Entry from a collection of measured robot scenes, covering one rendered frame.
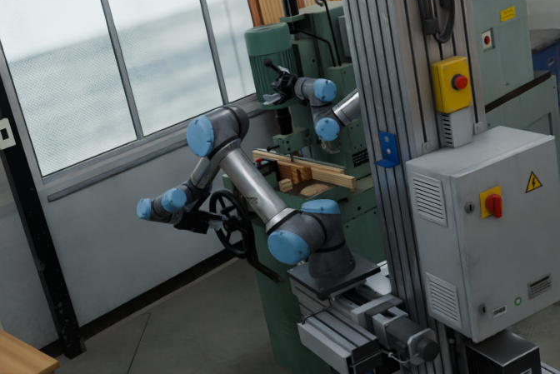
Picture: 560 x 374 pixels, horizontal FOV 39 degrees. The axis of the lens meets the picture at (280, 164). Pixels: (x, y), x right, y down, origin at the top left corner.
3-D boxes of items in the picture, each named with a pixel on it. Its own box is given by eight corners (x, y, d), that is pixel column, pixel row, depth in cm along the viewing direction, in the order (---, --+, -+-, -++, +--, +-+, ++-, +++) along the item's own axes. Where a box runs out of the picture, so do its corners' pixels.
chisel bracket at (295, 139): (276, 157, 319) (272, 137, 317) (302, 145, 327) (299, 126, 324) (287, 159, 313) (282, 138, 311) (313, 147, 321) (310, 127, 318)
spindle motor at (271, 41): (251, 108, 315) (234, 32, 306) (285, 96, 324) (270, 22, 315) (276, 112, 301) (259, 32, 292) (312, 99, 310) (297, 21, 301)
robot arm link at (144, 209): (147, 215, 269) (134, 221, 275) (174, 220, 275) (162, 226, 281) (147, 193, 271) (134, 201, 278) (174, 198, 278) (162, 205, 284)
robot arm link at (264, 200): (334, 236, 237) (224, 98, 245) (304, 258, 226) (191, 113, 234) (313, 254, 245) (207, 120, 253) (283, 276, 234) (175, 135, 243)
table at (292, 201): (205, 196, 335) (202, 182, 334) (262, 172, 351) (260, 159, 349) (290, 224, 287) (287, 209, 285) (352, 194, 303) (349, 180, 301)
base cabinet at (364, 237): (273, 361, 358) (241, 220, 337) (367, 307, 388) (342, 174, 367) (337, 399, 322) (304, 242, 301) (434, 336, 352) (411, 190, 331)
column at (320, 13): (315, 177, 343) (283, 12, 321) (353, 160, 355) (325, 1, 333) (349, 185, 325) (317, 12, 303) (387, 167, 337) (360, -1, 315)
